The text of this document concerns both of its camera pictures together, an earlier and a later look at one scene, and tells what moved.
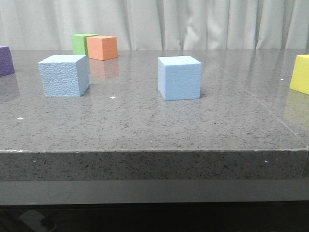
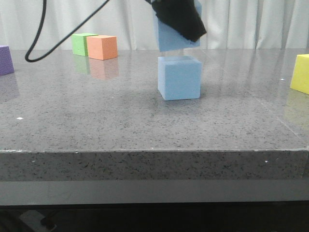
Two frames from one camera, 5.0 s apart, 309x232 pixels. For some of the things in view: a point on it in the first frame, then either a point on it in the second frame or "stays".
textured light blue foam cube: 65,76 to 169,39
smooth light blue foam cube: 179,78 stays
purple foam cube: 7,65 stays
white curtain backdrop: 48,25 stays
